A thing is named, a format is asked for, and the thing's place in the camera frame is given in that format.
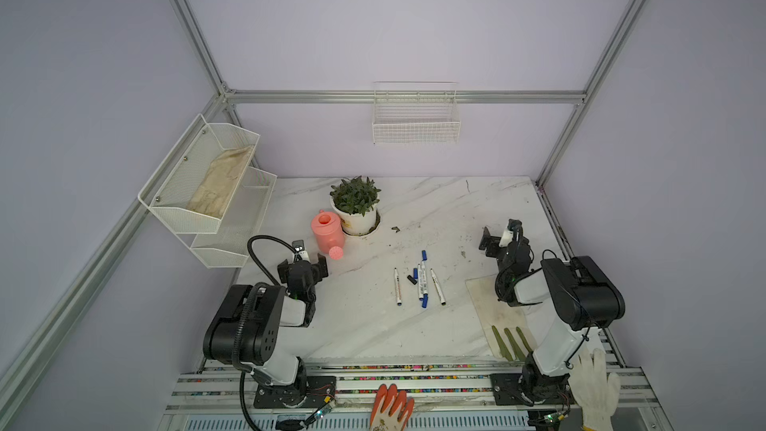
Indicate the white pen blue end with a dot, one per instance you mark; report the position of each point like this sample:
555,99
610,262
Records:
416,274

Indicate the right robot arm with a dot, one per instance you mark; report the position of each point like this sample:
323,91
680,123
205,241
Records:
549,311

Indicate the white pen right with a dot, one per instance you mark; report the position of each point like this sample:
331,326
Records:
438,287

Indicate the white marker pen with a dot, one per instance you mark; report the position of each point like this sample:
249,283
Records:
397,287

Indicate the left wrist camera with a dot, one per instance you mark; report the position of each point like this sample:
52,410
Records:
300,252

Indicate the white pen with blue cap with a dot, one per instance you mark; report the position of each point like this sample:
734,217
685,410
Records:
424,280

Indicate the beige green work glove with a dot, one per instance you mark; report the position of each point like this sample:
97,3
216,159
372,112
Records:
505,328

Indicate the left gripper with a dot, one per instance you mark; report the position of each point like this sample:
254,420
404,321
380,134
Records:
302,272

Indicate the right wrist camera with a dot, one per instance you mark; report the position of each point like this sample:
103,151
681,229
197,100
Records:
512,233

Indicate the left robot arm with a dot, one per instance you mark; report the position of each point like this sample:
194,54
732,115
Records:
244,331

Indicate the white knit glove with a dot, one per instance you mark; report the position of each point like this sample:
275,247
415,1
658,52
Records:
596,391

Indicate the orange rubber glove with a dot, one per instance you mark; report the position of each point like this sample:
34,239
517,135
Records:
392,409

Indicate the white two-tier mesh shelf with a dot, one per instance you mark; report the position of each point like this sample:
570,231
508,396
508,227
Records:
216,243

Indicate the green potted plant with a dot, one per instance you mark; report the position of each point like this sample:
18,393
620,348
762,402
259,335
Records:
355,200

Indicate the white wire wall basket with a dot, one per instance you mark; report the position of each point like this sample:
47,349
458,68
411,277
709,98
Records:
415,113

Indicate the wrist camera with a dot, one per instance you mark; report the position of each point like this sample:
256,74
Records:
512,233
300,252

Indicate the pink watering can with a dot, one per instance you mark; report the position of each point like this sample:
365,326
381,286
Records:
329,235

